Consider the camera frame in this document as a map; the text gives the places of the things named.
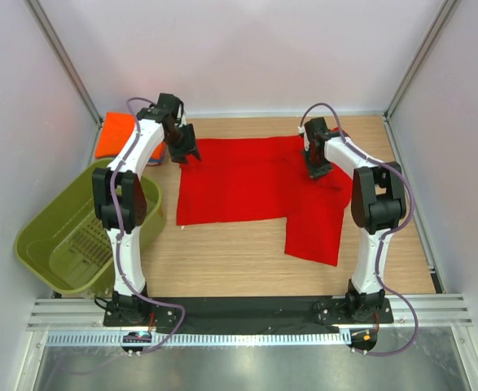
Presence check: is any aluminium frame rail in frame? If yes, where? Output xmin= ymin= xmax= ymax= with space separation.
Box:
xmin=27 ymin=293 xmax=472 ymax=331

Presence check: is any slotted cable duct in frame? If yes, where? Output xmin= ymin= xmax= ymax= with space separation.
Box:
xmin=46 ymin=330 xmax=351 ymax=348

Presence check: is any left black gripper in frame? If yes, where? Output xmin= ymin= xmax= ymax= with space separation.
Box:
xmin=164 ymin=124 xmax=201 ymax=165

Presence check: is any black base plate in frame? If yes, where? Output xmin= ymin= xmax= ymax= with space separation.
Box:
xmin=94 ymin=296 xmax=394 ymax=335

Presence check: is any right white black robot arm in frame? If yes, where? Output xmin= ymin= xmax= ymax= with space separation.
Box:
xmin=299 ymin=117 xmax=407 ymax=323

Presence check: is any red t shirt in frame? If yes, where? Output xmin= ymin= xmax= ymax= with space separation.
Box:
xmin=177 ymin=135 xmax=352 ymax=266

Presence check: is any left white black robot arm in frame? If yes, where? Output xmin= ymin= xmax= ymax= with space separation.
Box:
xmin=92 ymin=93 xmax=200 ymax=326

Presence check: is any olive green plastic basket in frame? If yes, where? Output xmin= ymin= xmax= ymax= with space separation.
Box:
xmin=13 ymin=157 xmax=167 ymax=297

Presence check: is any orange folded t shirt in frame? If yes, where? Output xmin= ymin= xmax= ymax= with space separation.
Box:
xmin=94 ymin=112 xmax=135 ymax=159

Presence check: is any blue folded t shirt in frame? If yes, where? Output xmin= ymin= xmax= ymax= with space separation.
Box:
xmin=148 ymin=143 xmax=166 ymax=165

